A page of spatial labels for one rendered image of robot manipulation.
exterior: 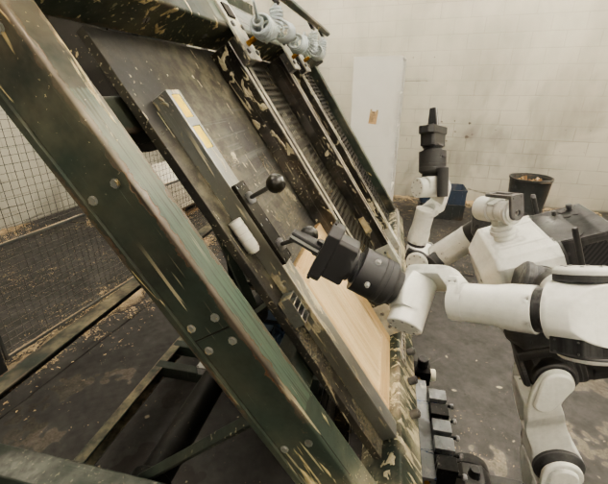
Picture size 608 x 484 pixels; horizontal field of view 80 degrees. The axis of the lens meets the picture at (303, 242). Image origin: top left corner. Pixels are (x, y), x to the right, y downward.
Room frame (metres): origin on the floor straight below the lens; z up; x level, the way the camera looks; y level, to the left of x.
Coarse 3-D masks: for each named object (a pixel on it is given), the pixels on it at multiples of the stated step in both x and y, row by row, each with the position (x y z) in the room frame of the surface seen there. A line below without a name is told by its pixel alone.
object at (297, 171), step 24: (216, 0) 1.17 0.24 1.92; (240, 24) 1.25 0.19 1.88; (240, 48) 1.18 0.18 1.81; (240, 72) 1.18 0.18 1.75; (240, 96) 1.18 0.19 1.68; (264, 96) 1.20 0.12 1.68; (264, 120) 1.16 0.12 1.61; (288, 144) 1.14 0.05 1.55; (288, 168) 1.14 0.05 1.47; (312, 192) 1.13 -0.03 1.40; (312, 216) 1.13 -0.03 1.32; (336, 216) 1.15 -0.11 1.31; (384, 312) 1.07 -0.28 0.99
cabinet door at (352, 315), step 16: (320, 224) 1.12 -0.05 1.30; (304, 256) 0.88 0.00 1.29; (304, 272) 0.82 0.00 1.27; (320, 288) 0.85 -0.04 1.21; (336, 288) 0.93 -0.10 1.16; (320, 304) 0.79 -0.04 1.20; (336, 304) 0.87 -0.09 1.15; (352, 304) 0.96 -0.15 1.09; (368, 304) 1.06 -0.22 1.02; (336, 320) 0.81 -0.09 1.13; (352, 320) 0.89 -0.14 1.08; (368, 320) 0.99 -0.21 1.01; (352, 336) 0.83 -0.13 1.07; (368, 336) 0.92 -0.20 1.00; (384, 336) 1.02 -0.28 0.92; (352, 352) 0.77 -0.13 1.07; (368, 352) 0.85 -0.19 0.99; (384, 352) 0.94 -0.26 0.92; (368, 368) 0.80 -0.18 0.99; (384, 368) 0.87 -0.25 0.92; (384, 384) 0.81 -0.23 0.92; (384, 400) 0.75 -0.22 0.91
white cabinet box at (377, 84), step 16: (368, 64) 4.85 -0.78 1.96; (384, 64) 4.79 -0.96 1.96; (400, 64) 4.74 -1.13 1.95; (368, 80) 4.85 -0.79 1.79; (384, 80) 4.79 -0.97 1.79; (400, 80) 4.73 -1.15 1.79; (368, 96) 4.85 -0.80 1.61; (384, 96) 4.79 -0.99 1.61; (400, 96) 5.30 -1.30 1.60; (352, 112) 4.91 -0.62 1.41; (368, 112) 4.84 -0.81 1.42; (384, 112) 4.78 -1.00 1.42; (400, 112) 5.29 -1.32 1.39; (352, 128) 4.90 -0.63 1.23; (368, 128) 4.84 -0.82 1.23; (384, 128) 4.78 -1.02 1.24; (368, 144) 4.83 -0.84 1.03; (384, 144) 4.77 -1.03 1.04; (384, 160) 4.76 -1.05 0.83; (384, 176) 4.76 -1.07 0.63
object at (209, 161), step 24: (168, 96) 0.76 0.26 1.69; (168, 120) 0.76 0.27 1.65; (192, 120) 0.78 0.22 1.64; (192, 144) 0.75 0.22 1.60; (216, 168) 0.74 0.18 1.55; (216, 192) 0.74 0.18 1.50; (240, 216) 0.73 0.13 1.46; (264, 240) 0.72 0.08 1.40; (264, 264) 0.72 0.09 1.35; (288, 264) 0.74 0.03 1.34; (288, 288) 0.71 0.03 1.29; (312, 312) 0.70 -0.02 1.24; (312, 336) 0.70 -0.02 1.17; (336, 336) 0.71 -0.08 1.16; (336, 360) 0.68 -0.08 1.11; (360, 384) 0.67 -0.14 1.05; (360, 408) 0.67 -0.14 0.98; (384, 408) 0.69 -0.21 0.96; (384, 432) 0.65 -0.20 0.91
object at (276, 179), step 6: (276, 174) 0.68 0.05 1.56; (270, 180) 0.67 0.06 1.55; (276, 180) 0.67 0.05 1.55; (282, 180) 0.68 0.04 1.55; (270, 186) 0.67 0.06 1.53; (276, 186) 0.67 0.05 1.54; (282, 186) 0.67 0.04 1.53; (258, 192) 0.72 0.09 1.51; (264, 192) 0.71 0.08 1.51; (276, 192) 0.67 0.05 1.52; (252, 198) 0.74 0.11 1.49; (252, 204) 0.74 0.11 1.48
